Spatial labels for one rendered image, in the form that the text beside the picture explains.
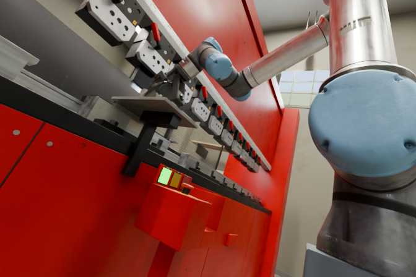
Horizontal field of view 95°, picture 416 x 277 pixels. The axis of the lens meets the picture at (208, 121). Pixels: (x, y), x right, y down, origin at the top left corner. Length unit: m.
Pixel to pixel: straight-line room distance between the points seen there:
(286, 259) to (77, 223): 3.81
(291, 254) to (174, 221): 3.70
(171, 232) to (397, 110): 0.49
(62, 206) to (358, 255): 0.58
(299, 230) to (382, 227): 3.78
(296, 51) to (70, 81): 1.08
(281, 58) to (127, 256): 0.79
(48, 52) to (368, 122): 1.22
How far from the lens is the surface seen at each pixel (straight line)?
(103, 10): 0.76
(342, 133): 0.27
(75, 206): 0.61
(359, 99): 0.29
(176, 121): 0.60
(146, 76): 0.84
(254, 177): 2.71
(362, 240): 0.38
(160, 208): 0.58
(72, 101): 0.95
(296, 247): 4.16
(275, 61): 0.65
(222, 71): 0.60
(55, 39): 1.26
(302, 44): 0.65
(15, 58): 0.65
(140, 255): 0.83
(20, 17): 1.24
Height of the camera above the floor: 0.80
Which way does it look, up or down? 20 degrees up
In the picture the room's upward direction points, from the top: 19 degrees clockwise
